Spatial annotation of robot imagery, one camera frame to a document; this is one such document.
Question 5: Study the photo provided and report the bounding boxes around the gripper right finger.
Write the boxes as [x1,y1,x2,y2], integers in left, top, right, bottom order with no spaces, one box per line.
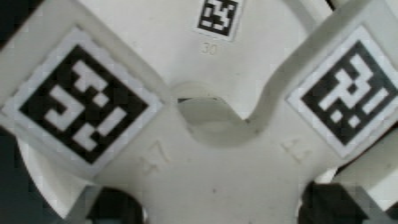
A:
[298,182,385,224]

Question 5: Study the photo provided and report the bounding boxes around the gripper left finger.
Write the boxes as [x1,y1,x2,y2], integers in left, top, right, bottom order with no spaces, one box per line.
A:
[58,185,145,224]

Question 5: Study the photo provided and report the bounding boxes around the white cross-shaped table base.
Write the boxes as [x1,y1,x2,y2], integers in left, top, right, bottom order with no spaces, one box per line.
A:
[0,0,398,224]

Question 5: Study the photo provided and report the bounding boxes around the white cylindrical table leg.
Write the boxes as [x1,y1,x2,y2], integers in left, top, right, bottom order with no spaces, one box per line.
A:
[172,82,236,117]

